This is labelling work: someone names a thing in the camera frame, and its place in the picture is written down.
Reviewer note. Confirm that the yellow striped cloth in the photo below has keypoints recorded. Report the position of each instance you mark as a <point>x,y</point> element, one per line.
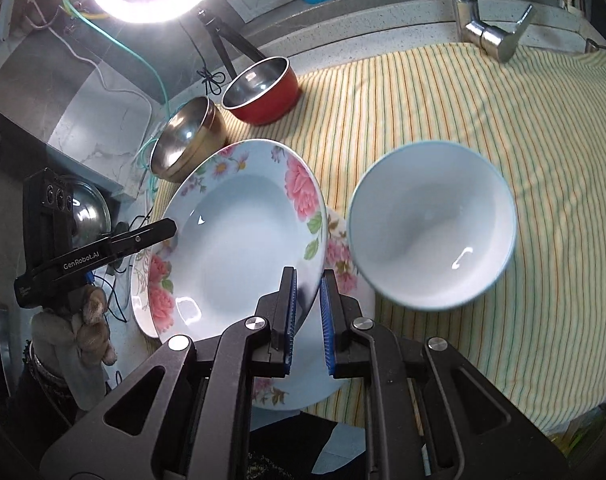
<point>483,110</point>

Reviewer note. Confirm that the person's left forearm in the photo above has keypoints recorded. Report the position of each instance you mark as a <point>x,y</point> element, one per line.
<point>65,380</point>

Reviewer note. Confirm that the light blue bowl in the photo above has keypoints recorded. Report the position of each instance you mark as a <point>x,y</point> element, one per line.
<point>433,230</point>

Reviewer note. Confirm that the person's left hand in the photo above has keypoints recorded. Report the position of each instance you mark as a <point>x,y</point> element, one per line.
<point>90,332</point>

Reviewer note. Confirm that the dark patterned clothing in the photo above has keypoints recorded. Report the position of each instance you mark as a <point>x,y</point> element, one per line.
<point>288,455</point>

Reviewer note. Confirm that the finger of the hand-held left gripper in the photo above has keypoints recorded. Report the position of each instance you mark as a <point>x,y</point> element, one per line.
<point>148,234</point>

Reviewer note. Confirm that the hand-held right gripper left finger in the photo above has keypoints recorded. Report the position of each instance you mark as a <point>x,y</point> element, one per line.
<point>290,322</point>

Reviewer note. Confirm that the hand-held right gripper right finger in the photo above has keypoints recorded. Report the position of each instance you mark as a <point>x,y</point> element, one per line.
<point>326,322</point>

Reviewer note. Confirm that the red pot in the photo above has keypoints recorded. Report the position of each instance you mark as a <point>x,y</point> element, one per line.
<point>268,105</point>

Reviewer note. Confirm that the pink floral white plate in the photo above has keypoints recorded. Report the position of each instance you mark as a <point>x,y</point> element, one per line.
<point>341,260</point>
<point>233,240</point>

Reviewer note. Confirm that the chrome faucet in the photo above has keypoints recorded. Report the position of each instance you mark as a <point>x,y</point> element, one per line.
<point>475,30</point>

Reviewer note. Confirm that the gold steel bowl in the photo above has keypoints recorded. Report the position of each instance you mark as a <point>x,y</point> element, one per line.
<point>183,140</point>

